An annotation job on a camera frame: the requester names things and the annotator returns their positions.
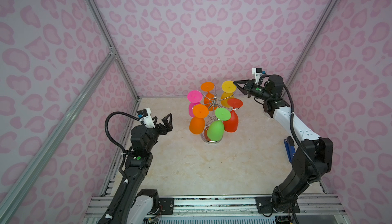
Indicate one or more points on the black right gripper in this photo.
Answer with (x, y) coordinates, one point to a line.
(249, 88)

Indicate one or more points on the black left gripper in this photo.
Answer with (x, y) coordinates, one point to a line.
(167, 127)

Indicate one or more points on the yellow plastic wine glass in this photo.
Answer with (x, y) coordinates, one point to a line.
(228, 89)

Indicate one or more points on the red plastic wine glass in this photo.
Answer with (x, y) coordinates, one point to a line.
(231, 125)

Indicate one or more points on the green plastic wine glass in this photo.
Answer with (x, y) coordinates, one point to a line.
(216, 130)

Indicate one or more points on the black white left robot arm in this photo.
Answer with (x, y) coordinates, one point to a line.
(130, 204)

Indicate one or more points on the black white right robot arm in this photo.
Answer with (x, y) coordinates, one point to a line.
(313, 156)

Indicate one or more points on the front orange plastic wine glass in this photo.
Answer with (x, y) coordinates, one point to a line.
(197, 123)

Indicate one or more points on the orange plastic wine glass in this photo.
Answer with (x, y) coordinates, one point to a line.
(208, 87)
(197, 123)

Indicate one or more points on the back orange plastic wine glass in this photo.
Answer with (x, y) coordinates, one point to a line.
(208, 87)

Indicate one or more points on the magenta plastic wine glass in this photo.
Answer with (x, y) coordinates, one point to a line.
(194, 97)

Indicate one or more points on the blue stapler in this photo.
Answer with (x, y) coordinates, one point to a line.
(290, 148)

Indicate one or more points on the chrome wire wine glass rack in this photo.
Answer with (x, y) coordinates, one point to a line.
(211, 116)

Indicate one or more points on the aluminium corner frame post right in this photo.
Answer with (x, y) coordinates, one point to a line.
(320, 24)

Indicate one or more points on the aluminium corner frame post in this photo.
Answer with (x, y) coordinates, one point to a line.
(320, 24)
(93, 6)

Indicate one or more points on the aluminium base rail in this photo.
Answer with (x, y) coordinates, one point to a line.
(219, 209)

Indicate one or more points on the aluminium corner frame post left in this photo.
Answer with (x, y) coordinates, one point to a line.
(93, 6)

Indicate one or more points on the aluminium diagonal frame bar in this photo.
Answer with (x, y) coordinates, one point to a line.
(26, 181)

